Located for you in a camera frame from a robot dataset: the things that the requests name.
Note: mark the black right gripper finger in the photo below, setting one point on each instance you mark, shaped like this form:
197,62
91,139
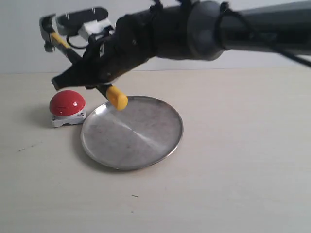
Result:
75,76

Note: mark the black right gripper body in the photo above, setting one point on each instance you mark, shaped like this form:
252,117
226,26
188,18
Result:
128,47

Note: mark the black and yellow claw hammer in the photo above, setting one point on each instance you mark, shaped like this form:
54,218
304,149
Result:
54,41

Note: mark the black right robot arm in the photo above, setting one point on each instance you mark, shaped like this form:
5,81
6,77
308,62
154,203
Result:
200,30

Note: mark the red dome push button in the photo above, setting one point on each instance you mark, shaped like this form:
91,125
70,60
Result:
67,107

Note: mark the round stainless steel plate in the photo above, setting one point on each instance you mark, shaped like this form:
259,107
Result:
146,132

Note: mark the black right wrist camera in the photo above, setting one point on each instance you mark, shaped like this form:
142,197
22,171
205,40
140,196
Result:
83,23

